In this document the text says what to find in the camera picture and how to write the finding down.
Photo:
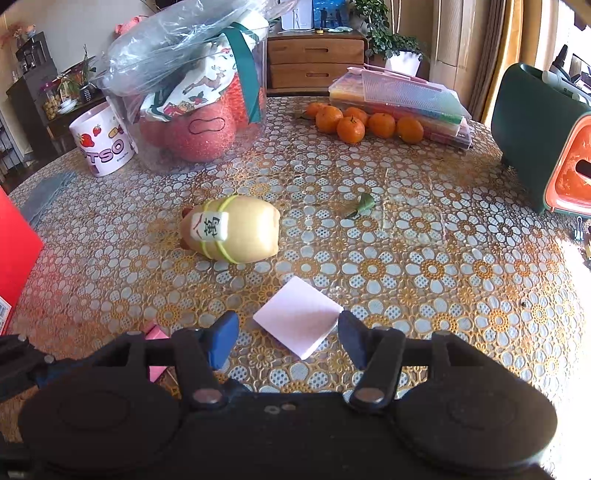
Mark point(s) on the pink strawberry mug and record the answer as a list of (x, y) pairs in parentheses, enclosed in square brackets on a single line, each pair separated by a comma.
[(102, 141)]

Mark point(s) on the white board frame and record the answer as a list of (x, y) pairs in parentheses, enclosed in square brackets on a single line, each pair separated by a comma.
[(300, 18)]

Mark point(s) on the pink plush doll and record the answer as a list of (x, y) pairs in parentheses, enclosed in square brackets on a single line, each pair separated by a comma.
[(123, 28)]

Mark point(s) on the green orange tissue box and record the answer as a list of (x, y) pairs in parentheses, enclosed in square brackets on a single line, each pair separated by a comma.
[(545, 135)]

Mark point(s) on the tall green potted plant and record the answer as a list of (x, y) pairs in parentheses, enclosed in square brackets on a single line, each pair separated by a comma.
[(392, 28)]

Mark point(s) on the wooden tv cabinet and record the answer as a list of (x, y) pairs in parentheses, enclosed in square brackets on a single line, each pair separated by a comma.
[(305, 62)]

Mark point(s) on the clear bin with plastic bag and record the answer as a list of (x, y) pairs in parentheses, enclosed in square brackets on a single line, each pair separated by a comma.
[(189, 82)]

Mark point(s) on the stack of colourful folders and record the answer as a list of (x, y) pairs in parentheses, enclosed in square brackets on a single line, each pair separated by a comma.
[(437, 108)]

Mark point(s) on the blue picture book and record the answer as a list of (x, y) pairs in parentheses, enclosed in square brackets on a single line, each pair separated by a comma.
[(329, 14)]

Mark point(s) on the red white cardboard box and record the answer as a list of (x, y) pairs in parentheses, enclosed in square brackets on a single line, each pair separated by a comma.
[(20, 248)]

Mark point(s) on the pink sticky note pad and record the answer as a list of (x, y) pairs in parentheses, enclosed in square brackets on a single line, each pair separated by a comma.
[(299, 316)]

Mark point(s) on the orange tangerine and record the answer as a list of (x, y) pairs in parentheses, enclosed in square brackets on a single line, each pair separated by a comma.
[(351, 130), (313, 109), (410, 130), (382, 125), (327, 119)]

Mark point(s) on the green leaf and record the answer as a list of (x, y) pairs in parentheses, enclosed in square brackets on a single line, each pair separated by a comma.
[(365, 203)]

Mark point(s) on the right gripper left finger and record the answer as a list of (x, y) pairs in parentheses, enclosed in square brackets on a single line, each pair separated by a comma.
[(218, 340)]

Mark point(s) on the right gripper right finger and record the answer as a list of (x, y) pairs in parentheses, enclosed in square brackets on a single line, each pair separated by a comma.
[(356, 339)]

